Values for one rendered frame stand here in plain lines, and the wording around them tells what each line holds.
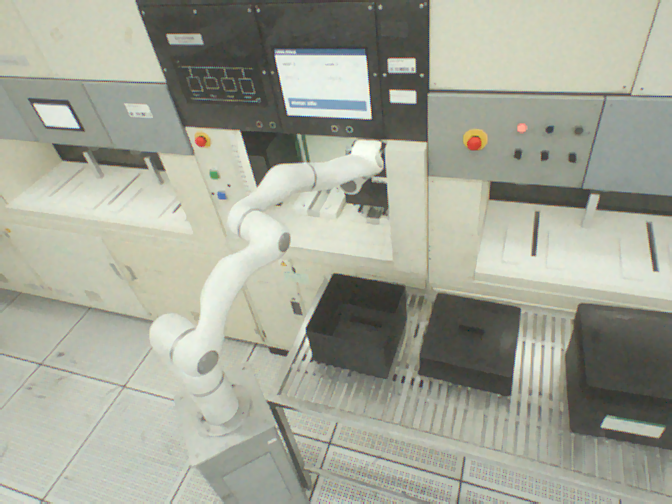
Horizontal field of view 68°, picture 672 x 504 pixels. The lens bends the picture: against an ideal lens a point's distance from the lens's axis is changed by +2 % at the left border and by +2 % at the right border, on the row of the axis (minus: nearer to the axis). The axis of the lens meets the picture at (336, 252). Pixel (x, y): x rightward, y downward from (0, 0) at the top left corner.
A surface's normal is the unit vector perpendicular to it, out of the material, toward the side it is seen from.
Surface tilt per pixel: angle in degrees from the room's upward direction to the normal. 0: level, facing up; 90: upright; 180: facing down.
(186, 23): 90
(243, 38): 90
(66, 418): 0
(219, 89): 90
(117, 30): 90
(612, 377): 0
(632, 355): 0
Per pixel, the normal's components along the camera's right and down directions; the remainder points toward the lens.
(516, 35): -0.33, 0.68
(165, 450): -0.13, -0.72
